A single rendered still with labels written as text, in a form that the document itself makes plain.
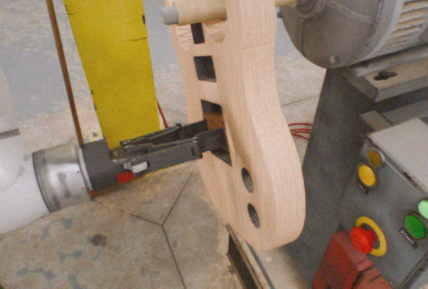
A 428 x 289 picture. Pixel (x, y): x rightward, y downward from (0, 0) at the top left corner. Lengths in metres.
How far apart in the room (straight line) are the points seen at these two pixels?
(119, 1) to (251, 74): 1.05
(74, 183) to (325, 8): 0.43
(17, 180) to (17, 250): 1.35
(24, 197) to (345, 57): 0.48
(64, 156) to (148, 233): 1.24
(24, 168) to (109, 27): 1.02
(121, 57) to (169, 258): 0.86
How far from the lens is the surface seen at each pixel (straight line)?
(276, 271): 1.34
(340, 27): 0.57
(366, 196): 0.60
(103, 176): 0.54
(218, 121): 0.57
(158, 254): 1.69
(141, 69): 1.61
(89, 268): 1.73
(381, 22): 0.55
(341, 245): 1.04
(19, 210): 0.54
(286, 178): 0.47
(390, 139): 0.56
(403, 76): 0.70
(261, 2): 0.44
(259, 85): 0.46
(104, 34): 1.50
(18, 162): 0.54
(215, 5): 0.53
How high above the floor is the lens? 1.48
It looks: 44 degrees down
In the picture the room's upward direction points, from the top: straight up
